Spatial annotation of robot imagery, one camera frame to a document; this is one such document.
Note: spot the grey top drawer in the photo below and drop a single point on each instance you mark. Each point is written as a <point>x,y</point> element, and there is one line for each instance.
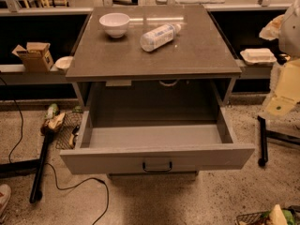
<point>187,148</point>

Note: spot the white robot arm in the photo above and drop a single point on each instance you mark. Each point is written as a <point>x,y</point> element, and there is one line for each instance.
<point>286,28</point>

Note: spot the grey drawer cabinet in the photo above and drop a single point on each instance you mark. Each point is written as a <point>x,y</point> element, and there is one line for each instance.
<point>187,80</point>

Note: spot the small dark round object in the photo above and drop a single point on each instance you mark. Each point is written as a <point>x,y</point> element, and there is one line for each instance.
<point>283,58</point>

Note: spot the white foam takeout container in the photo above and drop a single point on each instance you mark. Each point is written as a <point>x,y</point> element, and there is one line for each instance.
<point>258,56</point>

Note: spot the clear plastic bottle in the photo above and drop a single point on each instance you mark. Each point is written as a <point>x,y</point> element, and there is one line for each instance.
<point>159,36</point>

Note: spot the white ceramic bowl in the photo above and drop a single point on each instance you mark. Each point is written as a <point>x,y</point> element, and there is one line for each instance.
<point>115,24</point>

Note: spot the small white bowl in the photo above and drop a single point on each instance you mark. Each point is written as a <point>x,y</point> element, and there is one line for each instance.
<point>64,62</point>

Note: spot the green bottle on floor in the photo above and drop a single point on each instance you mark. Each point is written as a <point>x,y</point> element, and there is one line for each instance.
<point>52,111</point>

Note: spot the brown cardboard box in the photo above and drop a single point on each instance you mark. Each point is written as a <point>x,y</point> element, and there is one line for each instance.
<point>36,56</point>

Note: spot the brown bread bag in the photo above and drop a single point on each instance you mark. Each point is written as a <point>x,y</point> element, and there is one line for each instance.
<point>53,124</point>

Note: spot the black metal table leg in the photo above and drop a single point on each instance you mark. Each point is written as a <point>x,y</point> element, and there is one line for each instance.
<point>36,193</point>

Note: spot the white sneaker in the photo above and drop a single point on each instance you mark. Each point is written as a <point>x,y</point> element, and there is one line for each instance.
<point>5,194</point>

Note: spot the wire basket with groceries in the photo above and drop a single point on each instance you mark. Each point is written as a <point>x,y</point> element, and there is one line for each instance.
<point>277,216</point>

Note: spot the wire mesh basket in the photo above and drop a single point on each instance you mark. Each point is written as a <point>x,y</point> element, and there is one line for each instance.
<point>68,133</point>

